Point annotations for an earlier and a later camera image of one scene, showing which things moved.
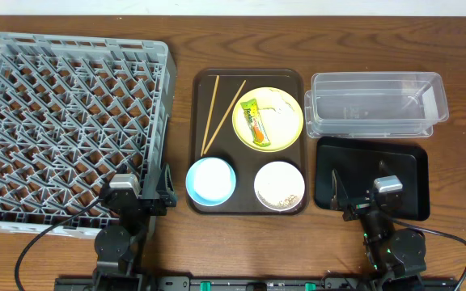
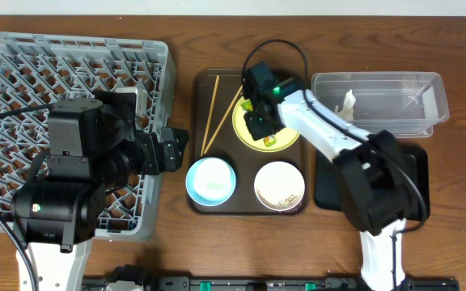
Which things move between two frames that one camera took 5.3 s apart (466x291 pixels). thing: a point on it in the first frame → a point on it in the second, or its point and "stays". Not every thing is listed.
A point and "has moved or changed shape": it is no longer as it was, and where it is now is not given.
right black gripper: x=362 y=206 → x=258 y=126
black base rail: x=256 y=284 stays
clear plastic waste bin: x=374 y=104 stays
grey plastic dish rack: x=57 y=116 stays
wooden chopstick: x=208 y=126 → x=223 y=119
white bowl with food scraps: x=279 y=185 stays
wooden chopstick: x=208 y=118 stays
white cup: x=213 y=179 stays
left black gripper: x=145 y=200 → x=170 y=148
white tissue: x=276 y=107 has moved or changed shape
